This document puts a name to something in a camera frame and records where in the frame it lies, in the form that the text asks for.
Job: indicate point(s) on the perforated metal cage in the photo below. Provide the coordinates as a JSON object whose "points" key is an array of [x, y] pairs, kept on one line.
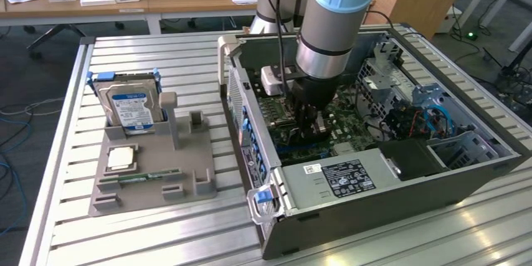
{"points": [[381, 91]]}

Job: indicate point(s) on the silver chipset heatsink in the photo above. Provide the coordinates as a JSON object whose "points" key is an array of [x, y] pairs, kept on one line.
{"points": [[344, 149]]}

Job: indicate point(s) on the hard disk with blue caddy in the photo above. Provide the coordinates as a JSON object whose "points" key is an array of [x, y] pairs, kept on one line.
{"points": [[128, 110]]}

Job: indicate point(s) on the grey power supply unit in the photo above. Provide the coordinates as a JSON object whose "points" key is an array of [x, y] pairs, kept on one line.
{"points": [[307, 191]]}

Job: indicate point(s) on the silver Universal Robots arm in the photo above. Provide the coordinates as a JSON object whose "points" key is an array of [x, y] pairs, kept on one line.
{"points": [[328, 29]]}

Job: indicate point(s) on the grey parts rack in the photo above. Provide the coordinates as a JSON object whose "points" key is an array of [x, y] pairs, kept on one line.
{"points": [[157, 160]]}

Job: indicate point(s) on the black tripod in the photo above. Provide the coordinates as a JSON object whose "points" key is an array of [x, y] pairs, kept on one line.
{"points": [[515, 60]]}

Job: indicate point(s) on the silver disk bay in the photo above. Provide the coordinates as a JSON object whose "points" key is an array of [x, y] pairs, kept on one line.
{"points": [[477, 147]]}

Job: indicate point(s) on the CPU chip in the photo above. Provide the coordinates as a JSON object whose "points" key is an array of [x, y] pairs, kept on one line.
{"points": [[119, 159]]}

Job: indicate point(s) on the blue case latch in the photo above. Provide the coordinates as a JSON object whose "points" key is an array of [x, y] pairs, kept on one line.
{"points": [[261, 197]]}

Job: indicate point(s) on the green motherboard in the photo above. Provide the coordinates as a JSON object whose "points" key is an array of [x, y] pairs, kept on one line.
{"points": [[353, 122]]}

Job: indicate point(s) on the dark grey PC case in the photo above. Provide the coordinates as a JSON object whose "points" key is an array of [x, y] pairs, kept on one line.
{"points": [[373, 216]]}

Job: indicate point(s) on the blue expansion slot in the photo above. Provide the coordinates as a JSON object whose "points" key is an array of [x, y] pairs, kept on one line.
{"points": [[287, 150]]}

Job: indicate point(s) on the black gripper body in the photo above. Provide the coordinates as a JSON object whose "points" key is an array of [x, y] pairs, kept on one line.
{"points": [[316, 91]]}

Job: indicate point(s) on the green RAM stick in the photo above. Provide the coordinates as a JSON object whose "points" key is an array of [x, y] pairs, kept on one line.
{"points": [[137, 178]]}

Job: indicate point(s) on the black chair base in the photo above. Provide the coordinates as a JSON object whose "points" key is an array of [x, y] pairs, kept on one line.
{"points": [[53, 34]]}

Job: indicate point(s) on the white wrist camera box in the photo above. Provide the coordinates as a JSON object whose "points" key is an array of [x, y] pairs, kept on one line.
{"points": [[272, 83]]}

